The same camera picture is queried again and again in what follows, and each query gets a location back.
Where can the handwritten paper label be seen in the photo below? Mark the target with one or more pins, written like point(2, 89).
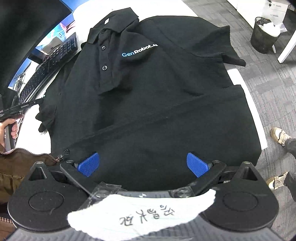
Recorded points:
point(119, 217)

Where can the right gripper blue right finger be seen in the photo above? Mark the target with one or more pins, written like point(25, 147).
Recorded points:
point(197, 166)

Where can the black keyboard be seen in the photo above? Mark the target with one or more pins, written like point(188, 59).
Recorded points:
point(52, 63)

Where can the beige shoe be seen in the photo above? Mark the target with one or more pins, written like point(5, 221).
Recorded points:
point(277, 182)
point(279, 136)

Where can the black computer monitor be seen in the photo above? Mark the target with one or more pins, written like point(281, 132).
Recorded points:
point(23, 25)

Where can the black waste bin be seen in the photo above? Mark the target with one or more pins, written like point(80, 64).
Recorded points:
point(265, 34)

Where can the black polo shirt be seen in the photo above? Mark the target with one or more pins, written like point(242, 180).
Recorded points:
point(143, 94)

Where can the operator left hand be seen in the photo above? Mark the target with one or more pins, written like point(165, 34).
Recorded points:
point(14, 129)

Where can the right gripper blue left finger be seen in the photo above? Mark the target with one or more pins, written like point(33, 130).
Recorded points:
point(89, 165)

